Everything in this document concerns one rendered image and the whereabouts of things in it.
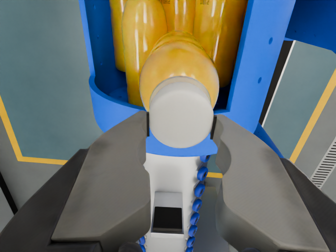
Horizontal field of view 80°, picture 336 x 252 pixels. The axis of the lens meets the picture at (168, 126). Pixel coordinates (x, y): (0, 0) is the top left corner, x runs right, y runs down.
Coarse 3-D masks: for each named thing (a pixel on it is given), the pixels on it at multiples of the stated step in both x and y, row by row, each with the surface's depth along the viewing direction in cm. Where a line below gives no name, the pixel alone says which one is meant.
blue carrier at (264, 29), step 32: (96, 0) 31; (256, 0) 18; (288, 0) 20; (96, 32) 32; (256, 32) 19; (96, 64) 33; (256, 64) 22; (96, 96) 27; (224, 96) 41; (256, 96) 25
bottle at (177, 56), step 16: (176, 32) 23; (160, 48) 16; (176, 48) 15; (192, 48) 15; (144, 64) 16; (160, 64) 14; (176, 64) 13; (192, 64) 14; (208, 64) 15; (144, 80) 15; (160, 80) 13; (176, 80) 13; (192, 80) 13; (208, 80) 14; (144, 96) 15; (208, 96) 13
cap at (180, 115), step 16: (160, 96) 11; (176, 96) 11; (192, 96) 11; (160, 112) 11; (176, 112) 11; (192, 112) 11; (208, 112) 11; (160, 128) 12; (176, 128) 12; (192, 128) 12; (208, 128) 12; (176, 144) 12; (192, 144) 12
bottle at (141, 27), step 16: (128, 0) 27; (144, 0) 26; (128, 16) 27; (144, 16) 27; (160, 16) 28; (128, 32) 28; (144, 32) 27; (160, 32) 28; (128, 48) 29; (144, 48) 29; (128, 64) 31; (128, 80) 32; (128, 96) 34
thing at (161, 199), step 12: (156, 192) 72; (168, 192) 73; (156, 204) 68; (168, 204) 68; (180, 204) 68; (156, 216) 62; (168, 216) 63; (180, 216) 63; (156, 228) 59; (168, 228) 59; (180, 228) 59
